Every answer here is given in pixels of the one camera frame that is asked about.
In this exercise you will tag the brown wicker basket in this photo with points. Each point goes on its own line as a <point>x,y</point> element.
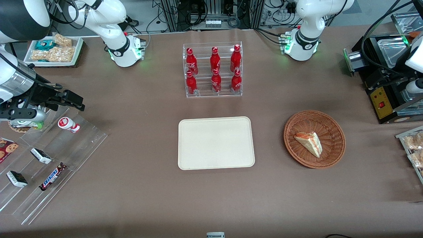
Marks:
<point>330,132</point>

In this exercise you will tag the small round wicker coaster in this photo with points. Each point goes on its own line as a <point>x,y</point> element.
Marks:
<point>19,128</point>

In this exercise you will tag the red cola bottle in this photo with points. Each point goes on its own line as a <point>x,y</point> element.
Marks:
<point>215,61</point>
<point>191,62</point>
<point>216,82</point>
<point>235,59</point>
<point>191,84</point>
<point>236,82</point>

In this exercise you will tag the red white yogurt bottle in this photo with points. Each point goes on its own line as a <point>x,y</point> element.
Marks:
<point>67,124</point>

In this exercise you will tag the clear acrylic bottle rack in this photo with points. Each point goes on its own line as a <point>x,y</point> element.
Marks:
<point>205,94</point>

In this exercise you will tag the clear bag of pastry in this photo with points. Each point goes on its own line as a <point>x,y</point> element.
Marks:
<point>417,159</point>
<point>414,141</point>

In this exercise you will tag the black white snack pack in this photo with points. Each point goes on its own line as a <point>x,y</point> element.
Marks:
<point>16,178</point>
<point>41,156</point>

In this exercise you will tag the teal snack packet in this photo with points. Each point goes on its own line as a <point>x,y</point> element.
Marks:
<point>44,44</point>

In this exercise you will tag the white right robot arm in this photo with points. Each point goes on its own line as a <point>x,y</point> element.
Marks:
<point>115,13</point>

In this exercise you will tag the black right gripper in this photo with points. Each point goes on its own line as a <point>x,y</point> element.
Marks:
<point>40,94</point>

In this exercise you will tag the white power strip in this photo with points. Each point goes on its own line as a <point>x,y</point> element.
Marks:
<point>213,23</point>

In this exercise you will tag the red cookie package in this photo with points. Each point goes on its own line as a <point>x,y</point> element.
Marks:
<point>7,149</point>

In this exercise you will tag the white rectangular snack tray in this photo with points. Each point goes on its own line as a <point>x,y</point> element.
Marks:
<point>77,49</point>

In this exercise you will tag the large clear peanut snack bag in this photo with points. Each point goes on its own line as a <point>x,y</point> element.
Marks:
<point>56,54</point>

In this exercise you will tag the snickers chocolate bar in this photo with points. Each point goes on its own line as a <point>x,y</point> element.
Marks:
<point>52,177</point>

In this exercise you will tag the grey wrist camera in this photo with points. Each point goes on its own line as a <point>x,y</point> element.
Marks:
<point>415,87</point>
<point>23,115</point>

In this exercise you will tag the silver metal tray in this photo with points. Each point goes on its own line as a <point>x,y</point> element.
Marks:
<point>404,21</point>

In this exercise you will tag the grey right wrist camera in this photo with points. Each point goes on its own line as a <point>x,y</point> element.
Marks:
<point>23,115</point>

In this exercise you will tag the triangular sandwich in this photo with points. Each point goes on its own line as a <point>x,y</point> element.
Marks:
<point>310,142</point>

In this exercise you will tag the black sealing machine yellow panel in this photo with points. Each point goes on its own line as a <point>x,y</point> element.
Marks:
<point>381,104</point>

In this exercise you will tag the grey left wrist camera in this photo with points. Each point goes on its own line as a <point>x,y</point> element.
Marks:
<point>415,87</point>

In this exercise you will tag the small clear peanut snack bag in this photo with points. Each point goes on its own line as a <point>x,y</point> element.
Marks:
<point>62,40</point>

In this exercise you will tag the grey tray with snacks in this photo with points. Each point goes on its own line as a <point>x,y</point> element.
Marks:
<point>401,137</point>

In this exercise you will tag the small grey white device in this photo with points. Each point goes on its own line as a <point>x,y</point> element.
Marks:
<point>215,235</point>

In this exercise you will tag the clear acrylic stepped display stand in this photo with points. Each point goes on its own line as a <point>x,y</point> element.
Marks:
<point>76,148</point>

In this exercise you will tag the beige plastic tray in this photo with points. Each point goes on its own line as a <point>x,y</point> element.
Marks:
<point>214,142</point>

